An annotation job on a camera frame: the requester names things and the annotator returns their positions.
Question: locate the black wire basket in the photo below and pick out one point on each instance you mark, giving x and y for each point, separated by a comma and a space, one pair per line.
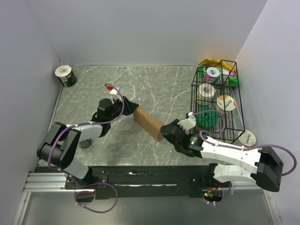
229, 124

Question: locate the blue white yogurt cup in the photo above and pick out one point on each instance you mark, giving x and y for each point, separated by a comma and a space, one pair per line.
212, 73

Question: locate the yellow snack bag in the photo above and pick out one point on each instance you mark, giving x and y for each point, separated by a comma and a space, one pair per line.
215, 63

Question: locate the Chobani yogurt cup in basket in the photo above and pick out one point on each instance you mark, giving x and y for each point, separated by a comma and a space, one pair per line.
226, 104

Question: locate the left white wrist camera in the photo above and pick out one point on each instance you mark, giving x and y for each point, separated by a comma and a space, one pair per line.
114, 90

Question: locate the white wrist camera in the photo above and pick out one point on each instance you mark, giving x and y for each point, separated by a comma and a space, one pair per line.
189, 122
114, 90

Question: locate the green black chips can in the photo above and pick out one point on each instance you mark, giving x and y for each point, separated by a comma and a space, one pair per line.
66, 75

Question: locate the tin can brown label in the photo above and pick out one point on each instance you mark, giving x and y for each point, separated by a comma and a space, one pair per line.
85, 144

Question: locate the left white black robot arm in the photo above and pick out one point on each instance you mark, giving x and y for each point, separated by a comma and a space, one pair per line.
60, 143

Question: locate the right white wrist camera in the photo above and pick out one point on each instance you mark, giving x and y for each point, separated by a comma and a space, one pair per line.
189, 122

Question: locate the white yogurt cup on table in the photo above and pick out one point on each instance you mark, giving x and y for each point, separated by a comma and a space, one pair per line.
247, 138

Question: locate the aluminium frame rail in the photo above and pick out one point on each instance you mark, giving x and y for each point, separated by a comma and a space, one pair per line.
45, 182

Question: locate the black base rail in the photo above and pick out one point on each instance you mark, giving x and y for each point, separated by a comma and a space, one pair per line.
149, 181

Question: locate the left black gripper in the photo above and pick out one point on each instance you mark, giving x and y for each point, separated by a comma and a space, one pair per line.
129, 107

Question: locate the brown cardboard box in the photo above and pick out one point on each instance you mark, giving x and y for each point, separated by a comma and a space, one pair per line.
148, 123

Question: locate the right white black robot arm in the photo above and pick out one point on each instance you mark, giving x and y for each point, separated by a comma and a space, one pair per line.
261, 166

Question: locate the green snack bag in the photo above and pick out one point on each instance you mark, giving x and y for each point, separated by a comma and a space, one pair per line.
225, 78

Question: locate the red white package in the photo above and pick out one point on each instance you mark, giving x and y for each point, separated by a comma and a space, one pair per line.
232, 74

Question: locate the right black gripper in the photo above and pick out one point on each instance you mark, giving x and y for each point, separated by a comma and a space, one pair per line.
175, 122

